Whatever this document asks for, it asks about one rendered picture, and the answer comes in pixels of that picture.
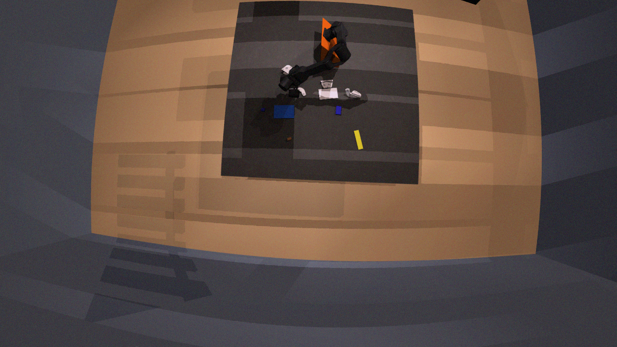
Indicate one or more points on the yellow flat bar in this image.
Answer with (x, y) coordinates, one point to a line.
(358, 139)

